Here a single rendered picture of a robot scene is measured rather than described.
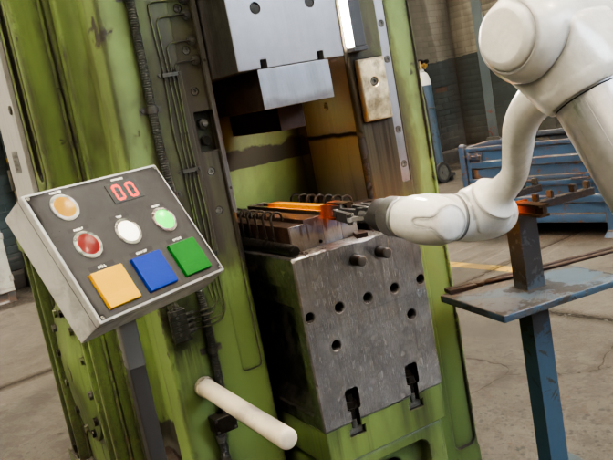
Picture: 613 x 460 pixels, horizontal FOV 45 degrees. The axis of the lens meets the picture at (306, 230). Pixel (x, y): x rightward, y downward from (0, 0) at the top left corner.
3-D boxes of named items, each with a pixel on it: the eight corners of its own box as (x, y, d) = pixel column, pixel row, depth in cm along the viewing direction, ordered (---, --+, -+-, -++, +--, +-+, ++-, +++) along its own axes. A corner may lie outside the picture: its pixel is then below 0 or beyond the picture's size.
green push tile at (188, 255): (212, 264, 155) (193, 235, 156) (188, 275, 149) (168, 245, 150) (208, 269, 156) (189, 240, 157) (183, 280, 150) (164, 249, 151)
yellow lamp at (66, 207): (81, 215, 140) (76, 193, 139) (57, 221, 138) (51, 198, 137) (77, 214, 143) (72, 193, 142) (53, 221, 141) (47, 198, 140)
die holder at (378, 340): (442, 381, 202) (417, 222, 194) (325, 433, 184) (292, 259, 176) (333, 342, 250) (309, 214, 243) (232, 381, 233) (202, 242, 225)
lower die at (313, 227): (358, 234, 193) (353, 202, 191) (292, 254, 183) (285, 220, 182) (282, 225, 229) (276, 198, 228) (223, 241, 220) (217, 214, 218)
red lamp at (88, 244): (105, 253, 139) (99, 230, 138) (80, 259, 137) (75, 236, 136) (100, 251, 142) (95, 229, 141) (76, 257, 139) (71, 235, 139)
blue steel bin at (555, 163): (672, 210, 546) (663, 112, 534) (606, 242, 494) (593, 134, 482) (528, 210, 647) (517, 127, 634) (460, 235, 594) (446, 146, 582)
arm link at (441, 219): (386, 244, 159) (433, 239, 165) (433, 252, 145) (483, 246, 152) (386, 193, 158) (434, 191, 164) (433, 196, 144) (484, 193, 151)
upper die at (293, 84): (334, 97, 187) (327, 58, 185) (264, 109, 177) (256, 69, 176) (260, 109, 223) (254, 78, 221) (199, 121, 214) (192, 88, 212)
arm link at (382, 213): (424, 233, 164) (407, 230, 169) (419, 192, 162) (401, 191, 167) (391, 243, 160) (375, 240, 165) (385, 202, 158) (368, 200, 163)
